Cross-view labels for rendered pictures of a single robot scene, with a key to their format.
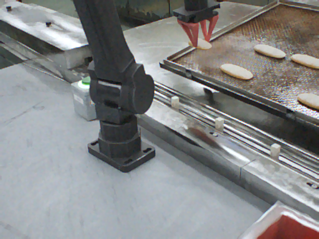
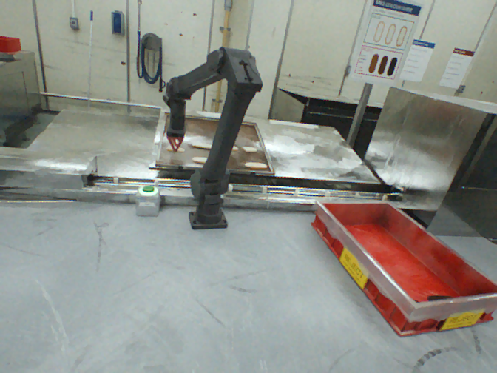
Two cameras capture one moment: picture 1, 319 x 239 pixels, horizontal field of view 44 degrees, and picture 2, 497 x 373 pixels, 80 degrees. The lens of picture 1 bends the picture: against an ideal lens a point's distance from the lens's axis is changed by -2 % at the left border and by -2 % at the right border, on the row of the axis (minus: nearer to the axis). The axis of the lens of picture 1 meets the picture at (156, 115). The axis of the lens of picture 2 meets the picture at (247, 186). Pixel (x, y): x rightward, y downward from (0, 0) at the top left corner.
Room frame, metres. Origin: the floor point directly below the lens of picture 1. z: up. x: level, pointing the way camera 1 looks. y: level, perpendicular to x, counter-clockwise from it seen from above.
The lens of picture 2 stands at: (0.26, 0.81, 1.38)
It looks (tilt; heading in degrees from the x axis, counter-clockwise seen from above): 26 degrees down; 293
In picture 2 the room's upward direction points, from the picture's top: 10 degrees clockwise
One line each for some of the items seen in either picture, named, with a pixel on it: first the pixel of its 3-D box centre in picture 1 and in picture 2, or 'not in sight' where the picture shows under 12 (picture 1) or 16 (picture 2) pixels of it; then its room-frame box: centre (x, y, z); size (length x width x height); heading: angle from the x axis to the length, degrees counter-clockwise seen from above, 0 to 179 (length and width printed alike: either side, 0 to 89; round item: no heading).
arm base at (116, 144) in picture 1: (119, 135); (208, 211); (0.69, 0.07, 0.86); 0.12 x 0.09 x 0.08; 45
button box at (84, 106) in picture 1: (93, 104); (148, 205); (0.88, 0.15, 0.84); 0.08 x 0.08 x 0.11; 37
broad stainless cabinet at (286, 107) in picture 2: not in sight; (353, 141); (0.54, -2.96, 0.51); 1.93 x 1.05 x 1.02; 37
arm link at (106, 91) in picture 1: (119, 95); (207, 188); (0.71, 0.07, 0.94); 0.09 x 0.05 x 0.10; 149
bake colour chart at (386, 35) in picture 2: not in sight; (384, 43); (0.43, -1.25, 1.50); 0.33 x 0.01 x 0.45; 37
